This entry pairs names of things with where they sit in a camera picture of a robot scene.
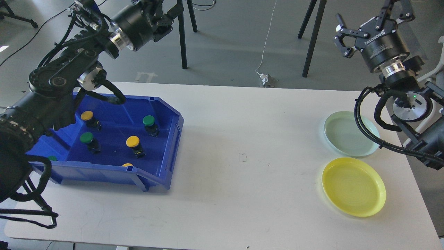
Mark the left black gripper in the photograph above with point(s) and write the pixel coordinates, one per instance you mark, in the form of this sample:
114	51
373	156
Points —
137	24

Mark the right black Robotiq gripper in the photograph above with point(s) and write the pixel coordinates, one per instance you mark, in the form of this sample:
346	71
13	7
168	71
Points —
380	45

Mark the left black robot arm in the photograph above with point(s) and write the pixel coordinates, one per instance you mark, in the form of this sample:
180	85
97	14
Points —
58	85

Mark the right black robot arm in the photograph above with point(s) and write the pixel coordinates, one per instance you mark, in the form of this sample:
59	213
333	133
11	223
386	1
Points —
401	99

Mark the pale green plate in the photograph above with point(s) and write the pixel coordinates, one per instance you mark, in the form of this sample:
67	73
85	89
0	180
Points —
342	134

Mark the yellow plate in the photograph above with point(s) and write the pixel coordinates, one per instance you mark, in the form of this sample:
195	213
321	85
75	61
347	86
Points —
353	187

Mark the black tripod leg left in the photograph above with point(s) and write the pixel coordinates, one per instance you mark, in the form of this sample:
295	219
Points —
182	38

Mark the black tripod leg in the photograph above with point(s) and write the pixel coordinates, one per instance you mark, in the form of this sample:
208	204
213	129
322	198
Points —
182	38
315	31

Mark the black tripod leg right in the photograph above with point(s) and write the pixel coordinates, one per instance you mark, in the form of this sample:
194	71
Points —
315	31

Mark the blue plastic bin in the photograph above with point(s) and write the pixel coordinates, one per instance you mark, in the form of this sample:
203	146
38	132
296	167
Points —
76	162

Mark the black stand base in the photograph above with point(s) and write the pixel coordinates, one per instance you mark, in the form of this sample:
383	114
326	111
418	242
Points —
10	13

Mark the white power adapter with cable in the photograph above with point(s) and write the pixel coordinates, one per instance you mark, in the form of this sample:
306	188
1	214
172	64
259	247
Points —
264	77

